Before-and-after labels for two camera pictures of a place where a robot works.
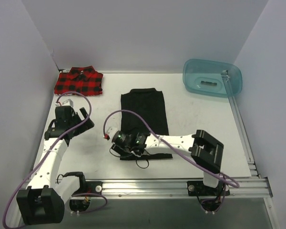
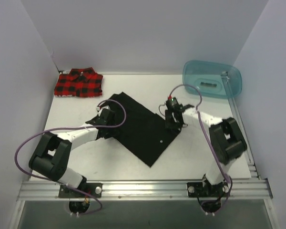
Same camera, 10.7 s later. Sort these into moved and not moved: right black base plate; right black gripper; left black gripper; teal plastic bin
Moved: left black gripper; right black gripper
Not moved: teal plastic bin; right black base plate
